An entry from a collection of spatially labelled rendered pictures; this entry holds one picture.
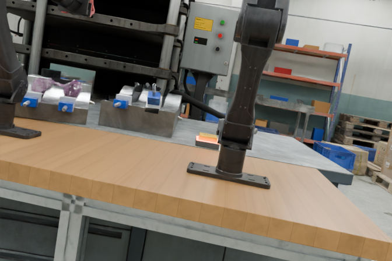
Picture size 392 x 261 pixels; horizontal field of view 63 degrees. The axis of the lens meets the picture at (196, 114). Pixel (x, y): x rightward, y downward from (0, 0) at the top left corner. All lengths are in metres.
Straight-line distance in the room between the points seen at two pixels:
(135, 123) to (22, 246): 0.61
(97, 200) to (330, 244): 0.44
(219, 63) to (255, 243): 1.46
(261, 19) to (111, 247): 0.96
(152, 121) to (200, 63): 0.92
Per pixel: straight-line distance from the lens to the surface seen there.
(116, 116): 1.16
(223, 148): 0.77
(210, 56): 1.99
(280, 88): 7.74
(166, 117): 1.13
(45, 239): 1.36
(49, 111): 1.15
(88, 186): 0.66
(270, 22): 0.65
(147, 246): 1.27
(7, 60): 0.91
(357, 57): 8.05
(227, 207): 0.62
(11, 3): 2.24
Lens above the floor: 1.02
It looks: 6 degrees down
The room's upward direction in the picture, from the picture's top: 10 degrees clockwise
